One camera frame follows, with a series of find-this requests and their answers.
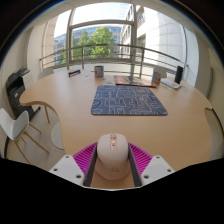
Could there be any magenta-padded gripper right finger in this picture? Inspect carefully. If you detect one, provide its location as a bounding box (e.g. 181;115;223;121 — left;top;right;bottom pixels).
128;142;176;188

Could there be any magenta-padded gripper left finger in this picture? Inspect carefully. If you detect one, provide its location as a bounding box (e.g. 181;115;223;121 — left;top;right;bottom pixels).
49;142;99;188

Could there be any beige computer mouse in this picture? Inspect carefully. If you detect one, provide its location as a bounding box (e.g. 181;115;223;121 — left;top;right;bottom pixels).
94;133;131;181

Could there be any dark blue patterned mouse pad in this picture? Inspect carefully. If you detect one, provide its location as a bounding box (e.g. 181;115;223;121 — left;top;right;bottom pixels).
90;84;169;117

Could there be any round white table base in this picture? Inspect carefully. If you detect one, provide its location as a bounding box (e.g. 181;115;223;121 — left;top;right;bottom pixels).
50;121;65;150

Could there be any white chair with wooden legs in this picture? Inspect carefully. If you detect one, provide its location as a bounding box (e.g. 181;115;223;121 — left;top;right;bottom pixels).
0;107;50;164

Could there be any white and blue booklet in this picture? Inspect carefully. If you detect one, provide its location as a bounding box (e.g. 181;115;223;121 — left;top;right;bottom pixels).
160;78;183;90

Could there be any printed mug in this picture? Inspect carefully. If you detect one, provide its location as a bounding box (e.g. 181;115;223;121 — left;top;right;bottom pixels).
93;65;105;79
151;71;162;85

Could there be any red and grey magazine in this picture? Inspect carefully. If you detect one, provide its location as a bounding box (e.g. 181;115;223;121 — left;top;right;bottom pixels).
113;74;158;89

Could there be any black office printer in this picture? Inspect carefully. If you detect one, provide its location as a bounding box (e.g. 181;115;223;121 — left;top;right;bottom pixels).
5;67;41;123

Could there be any small black box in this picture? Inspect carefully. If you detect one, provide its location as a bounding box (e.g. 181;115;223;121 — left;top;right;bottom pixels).
68;69;82;78

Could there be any black cylindrical speaker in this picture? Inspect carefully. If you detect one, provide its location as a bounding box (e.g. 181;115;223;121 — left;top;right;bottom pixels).
174;65;184;85

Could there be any metal balcony railing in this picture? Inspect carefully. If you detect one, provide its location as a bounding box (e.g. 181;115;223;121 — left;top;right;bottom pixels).
39;43;188;79

